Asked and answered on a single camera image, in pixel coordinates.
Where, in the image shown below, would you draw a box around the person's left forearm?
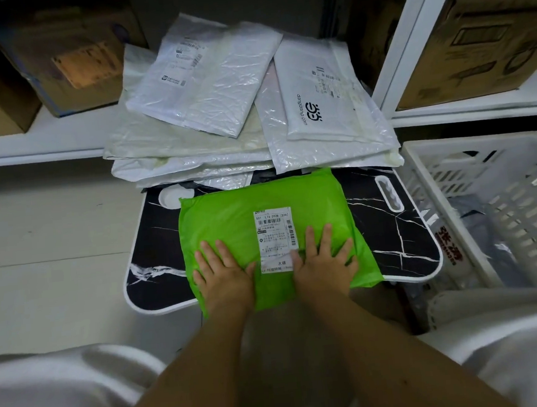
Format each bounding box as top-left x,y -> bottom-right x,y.
108,303 -> 262,407

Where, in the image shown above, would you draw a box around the grey poly mailer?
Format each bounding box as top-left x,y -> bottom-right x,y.
446,189 -> 535,294

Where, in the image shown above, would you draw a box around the white plastic basket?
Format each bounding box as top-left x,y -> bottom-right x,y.
393,131 -> 537,335

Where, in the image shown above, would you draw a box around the green poly mailer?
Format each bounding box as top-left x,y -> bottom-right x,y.
174,164 -> 387,321

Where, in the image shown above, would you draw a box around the cardboard box with orange label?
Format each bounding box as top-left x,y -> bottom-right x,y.
0,0 -> 153,123

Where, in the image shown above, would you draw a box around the person's white shorts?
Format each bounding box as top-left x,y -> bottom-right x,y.
0,284 -> 537,407

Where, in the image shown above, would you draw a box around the white metal shelf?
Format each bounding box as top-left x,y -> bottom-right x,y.
0,0 -> 537,167

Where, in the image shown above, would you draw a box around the person's right hand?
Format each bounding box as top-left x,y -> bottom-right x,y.
288,221 -> 363,304

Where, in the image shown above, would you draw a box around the person's right forearm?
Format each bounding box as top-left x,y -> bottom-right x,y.
310,279 -> 519,407

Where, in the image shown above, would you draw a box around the white mailer with logo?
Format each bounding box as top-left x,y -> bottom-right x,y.
272,30 -> 387,151

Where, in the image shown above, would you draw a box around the pile of white mailers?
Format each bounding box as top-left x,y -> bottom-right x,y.
93,22 -> 406,201

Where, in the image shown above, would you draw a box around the black marble lap table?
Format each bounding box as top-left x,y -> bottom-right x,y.
116,159 -> 447,318

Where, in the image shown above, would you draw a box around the white labelled poly mailer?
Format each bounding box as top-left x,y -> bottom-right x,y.
118,5 -> 291,147

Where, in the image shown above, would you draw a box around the cardboard box with black print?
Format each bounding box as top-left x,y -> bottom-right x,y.
340,0 -> 537,116

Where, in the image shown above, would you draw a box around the person's left hand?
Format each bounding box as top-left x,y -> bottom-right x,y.
190,237 -> 261,319

